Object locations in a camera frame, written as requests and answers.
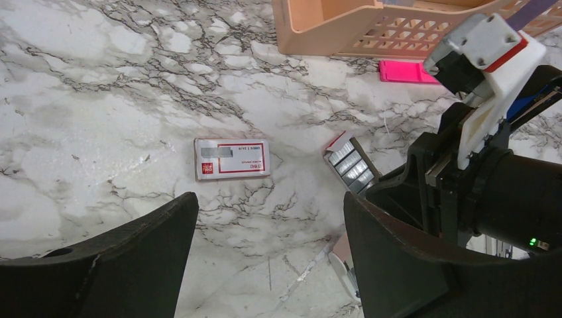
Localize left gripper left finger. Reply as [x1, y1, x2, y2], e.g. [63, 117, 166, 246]
[1, 192, 199, 317]

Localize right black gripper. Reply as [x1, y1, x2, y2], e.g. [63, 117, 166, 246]
[365, 103, 511, 246]

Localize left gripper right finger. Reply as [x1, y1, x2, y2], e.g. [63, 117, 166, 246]
[343, 192, 561, 317]

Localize grey staple strips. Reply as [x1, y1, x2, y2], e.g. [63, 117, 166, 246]
[329, 141, 375, 194]

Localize staple box tray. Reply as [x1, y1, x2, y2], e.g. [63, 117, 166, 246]
[323, 130, 383, 196]

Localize red white staple box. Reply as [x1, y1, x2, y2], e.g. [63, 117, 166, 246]
[194, 138, 271, 182]

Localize blue black stapler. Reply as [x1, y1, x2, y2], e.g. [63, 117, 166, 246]
[507, 85, 561, 133]

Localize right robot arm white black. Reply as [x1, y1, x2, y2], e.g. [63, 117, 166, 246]
[365, 65, 561, 254]

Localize pink flat plastic item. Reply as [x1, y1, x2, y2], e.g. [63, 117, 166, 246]
[379, 60, 439, 84]

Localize orange perforated file organizer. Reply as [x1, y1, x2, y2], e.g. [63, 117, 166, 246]
[272, 1, 561, 60]

